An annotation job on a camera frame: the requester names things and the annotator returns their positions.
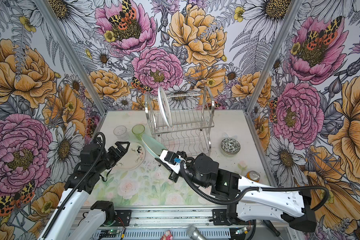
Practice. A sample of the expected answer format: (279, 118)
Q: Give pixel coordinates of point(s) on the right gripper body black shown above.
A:
(190, 173)

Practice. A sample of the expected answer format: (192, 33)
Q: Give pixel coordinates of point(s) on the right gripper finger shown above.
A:
(168, 171)
(180, 155)

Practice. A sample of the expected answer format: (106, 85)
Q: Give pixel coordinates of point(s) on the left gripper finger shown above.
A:
(115, 156)
(119, 148)

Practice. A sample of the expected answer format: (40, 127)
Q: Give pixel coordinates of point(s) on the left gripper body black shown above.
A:
(104, 163)

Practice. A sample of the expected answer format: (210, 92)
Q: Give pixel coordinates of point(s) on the clear glass cup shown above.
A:
(121, 132)

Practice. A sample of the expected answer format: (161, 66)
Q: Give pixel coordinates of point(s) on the cream white plate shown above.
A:
(133, 158)

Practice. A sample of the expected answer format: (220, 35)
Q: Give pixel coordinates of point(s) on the green tinted glass cup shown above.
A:
(138, 131)

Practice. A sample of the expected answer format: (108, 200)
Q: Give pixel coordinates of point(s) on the mint green plate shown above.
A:
(155, 148)

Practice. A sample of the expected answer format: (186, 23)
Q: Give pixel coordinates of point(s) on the chrome two-tier dish rack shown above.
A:
(191, 130)

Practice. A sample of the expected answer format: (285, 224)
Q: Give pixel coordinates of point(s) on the pink black patterned bowl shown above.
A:
(230, 146)

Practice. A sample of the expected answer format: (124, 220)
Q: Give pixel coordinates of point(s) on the watermelon pattern plate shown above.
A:
(164, 107)

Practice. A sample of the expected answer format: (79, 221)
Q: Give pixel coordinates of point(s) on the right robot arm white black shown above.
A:
(245, 199)

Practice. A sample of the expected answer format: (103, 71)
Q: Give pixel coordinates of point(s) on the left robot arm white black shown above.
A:
(76, 192)

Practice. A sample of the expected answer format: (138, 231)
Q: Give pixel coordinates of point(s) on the orange capped small jar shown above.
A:
(253, 176)

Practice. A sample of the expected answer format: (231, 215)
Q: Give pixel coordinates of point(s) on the silver microphone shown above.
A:
(194, 234)

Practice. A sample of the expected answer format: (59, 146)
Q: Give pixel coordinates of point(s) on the small red pink figure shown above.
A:
(167, 235)

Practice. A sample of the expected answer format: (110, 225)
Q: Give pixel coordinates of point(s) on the green circuit board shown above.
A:
(108, 233)

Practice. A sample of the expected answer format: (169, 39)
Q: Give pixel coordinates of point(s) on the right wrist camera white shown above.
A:
(172, 160)

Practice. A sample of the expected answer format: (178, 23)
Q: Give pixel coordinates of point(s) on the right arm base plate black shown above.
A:
(222, 217)

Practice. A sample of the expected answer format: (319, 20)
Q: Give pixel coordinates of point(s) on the aluminium frame rail front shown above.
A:
(155, 216)

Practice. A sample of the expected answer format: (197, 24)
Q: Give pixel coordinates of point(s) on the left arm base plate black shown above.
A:
(119, 218)

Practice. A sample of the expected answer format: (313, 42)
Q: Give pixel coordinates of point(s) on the black handled screwdriver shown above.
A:
(271, 227)

